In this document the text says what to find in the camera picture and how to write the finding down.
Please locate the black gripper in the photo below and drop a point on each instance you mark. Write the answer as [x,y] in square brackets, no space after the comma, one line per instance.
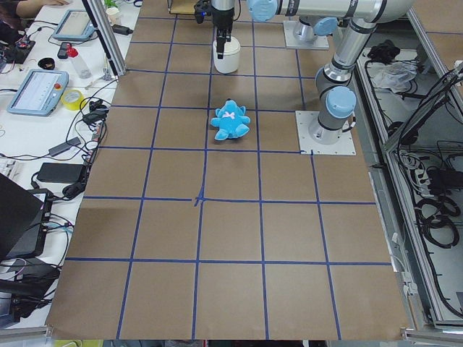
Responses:
[223,19]

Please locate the white trash can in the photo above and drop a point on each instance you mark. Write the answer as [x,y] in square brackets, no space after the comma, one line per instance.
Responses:
[230,62]

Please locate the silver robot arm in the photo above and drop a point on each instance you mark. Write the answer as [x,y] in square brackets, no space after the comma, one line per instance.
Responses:
[371,12]
[337,101]

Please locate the wooden shelf unit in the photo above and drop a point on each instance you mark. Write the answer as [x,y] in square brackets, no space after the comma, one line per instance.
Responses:
[181,6]

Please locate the blue teddy bear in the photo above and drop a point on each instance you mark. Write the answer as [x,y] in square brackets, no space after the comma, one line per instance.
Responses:
[231,121]

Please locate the clear plastic bottle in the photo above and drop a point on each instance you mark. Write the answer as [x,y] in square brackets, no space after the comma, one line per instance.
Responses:
[78,63]

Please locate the blue teach pendant far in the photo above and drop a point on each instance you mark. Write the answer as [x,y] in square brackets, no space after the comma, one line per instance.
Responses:
[74,26]

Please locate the blue teach pendant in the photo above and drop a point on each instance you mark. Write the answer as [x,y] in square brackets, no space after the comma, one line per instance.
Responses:
[74,26]
[39,93]

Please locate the yellow tape roll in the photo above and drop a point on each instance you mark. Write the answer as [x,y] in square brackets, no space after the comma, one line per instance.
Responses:
[73,100]

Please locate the blue teach pendant near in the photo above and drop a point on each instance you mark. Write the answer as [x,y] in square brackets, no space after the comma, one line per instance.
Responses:
[39,93]

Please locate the black power adapter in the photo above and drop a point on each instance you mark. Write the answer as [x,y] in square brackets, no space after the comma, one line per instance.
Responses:
[60,172]

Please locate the black laptop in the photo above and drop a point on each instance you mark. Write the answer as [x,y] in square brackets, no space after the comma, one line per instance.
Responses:
[24,214]

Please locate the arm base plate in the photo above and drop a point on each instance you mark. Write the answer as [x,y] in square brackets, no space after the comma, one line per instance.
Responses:
[316,140]
[300,36]

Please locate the aluminium frame post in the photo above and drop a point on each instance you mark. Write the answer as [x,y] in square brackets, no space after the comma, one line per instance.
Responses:
[106,36]

